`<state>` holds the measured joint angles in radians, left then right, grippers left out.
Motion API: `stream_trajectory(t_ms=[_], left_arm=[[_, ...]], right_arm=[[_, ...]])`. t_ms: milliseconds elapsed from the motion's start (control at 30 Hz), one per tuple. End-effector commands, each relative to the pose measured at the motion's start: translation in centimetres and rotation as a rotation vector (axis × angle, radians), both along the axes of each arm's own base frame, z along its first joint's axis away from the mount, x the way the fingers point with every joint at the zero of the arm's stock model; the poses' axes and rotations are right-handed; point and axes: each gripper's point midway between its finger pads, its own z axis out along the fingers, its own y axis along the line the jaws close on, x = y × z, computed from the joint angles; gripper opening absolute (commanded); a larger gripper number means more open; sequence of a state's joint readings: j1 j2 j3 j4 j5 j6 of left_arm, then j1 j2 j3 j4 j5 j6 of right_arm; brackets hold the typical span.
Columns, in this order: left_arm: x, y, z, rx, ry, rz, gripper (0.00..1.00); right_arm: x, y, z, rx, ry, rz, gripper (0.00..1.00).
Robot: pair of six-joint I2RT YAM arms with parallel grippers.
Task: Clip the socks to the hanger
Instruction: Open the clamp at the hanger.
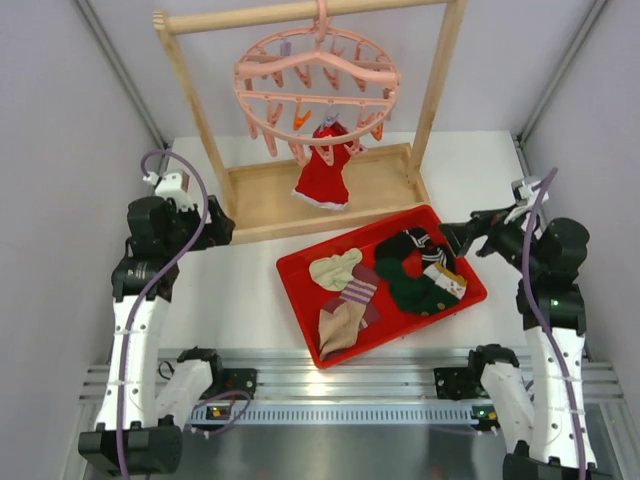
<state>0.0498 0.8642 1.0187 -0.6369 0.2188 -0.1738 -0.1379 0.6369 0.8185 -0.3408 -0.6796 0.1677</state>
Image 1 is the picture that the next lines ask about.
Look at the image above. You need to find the pink round clip hanger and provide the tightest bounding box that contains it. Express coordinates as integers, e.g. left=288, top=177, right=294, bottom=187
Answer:
left=233, top=1, right=401, bottom=165

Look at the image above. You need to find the cream yellow sock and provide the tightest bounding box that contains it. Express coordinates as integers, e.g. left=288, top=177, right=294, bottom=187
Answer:
left=309, top=248, right=363, bottom=292

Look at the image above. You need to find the aluminium mounting rail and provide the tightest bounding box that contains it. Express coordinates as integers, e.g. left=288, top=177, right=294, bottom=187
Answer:
left=79, top=347, right=626, bottom=426

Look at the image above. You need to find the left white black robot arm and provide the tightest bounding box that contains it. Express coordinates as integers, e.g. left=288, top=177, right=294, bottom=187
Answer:
left=78, top=196, right=253, bottom=479

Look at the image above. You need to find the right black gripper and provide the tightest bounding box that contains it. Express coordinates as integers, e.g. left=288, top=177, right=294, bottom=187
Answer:
left=438, top=201, right=544, bottom=276

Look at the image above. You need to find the wooden hanger rack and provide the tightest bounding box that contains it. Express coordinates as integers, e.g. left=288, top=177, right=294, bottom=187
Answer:
left=153, top=1, right=466, bottom=243

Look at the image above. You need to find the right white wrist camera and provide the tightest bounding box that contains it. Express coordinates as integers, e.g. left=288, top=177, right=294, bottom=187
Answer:
left=504, top=176, right=542, bottom=224

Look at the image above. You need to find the purple clip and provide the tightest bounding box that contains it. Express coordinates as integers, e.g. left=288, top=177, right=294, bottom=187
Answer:
left=320, top=113, right=339, bottom=129

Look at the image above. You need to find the white patterned sock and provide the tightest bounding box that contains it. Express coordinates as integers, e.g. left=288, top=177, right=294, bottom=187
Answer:
left=424, top=262, right=468, bottom=300

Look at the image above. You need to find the dark green sock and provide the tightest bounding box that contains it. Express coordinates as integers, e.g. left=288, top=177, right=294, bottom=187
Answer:
left=374, top=230, right=461, bottom=316

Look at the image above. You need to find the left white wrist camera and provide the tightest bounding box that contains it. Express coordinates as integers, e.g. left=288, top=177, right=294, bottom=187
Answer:
left=143, top=169, right=197, bottom=212

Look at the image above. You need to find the red plastic tray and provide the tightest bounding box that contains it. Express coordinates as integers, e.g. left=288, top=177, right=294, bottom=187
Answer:
left=276, top=206, right=487, bottom=369

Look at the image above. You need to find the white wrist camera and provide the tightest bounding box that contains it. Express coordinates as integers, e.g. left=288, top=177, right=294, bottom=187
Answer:
left=143, top=169, right=197, bottom=212
left=504, top=176, right=542, bottom=224

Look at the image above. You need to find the red sock on hanger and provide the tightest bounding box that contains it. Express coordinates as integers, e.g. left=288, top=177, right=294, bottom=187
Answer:
left=292, top=141, right=353, bottom=210

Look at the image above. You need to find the beige purple striped sock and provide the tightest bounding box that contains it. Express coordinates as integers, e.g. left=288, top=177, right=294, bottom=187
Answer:
left=319, top=264, right=380, bottom=331

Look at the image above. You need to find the black white striped sock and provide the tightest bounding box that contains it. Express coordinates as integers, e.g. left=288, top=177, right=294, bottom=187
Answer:
left=404, top=227, right=456, bottom=273

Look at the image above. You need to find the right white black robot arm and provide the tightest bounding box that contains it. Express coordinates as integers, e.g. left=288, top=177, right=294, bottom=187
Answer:
left=439, top=209, right=609, bottom=479

